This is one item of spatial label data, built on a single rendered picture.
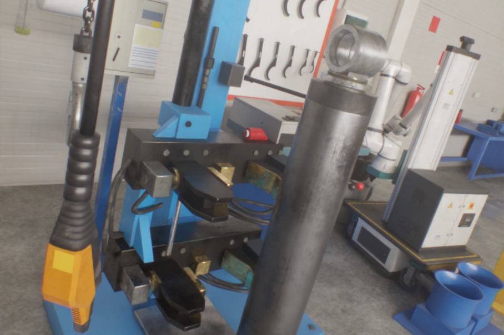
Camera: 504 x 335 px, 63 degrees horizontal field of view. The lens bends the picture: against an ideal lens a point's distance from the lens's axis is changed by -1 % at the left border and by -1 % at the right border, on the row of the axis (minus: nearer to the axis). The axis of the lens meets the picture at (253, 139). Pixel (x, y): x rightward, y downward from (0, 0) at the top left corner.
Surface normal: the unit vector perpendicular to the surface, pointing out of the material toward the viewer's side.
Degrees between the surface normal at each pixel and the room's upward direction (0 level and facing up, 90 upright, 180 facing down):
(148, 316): 0
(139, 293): 90
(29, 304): 0
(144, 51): 90
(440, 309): 90
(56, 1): 124
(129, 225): 90
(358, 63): 110
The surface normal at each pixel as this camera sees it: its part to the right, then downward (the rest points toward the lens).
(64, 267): -0.13, 0.25
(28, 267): 0.25, -0.93
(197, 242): 0.58, 0.36
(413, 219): -0.87, -0.09
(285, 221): -0.67, 0.04
